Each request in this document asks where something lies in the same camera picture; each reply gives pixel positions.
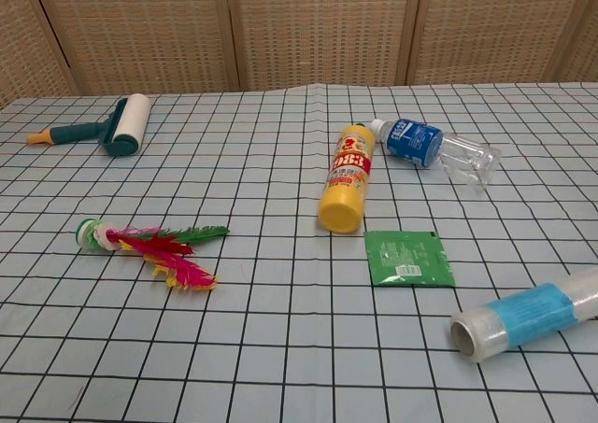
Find colourful feather shuttlecock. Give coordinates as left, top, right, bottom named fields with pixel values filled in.
left=76, top=217, right=231, bottom=293

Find yellow plastic bottle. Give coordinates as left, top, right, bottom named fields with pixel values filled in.
left=318, top=122, right=377, bottom=235

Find green foil sachet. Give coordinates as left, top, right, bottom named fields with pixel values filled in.
left=363, top=230, right=456, bottom=288

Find clear blue label water bottle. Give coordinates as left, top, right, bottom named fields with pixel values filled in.
left=370, top=118, right=503, bottom=195

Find grid pattern tablecloth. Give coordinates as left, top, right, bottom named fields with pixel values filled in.
left=0, top=80, right=598, bottom=423

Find woven bamboo folding screen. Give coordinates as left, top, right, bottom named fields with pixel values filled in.
left=0, top=0, right=598, bottom=109

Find plastic wrap roll blue label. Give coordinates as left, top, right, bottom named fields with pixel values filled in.
left=449, top=266, right=598, bottom=365

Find green handled lint roller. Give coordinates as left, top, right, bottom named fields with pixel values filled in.
left=26, top=92, right=152, bottom=158

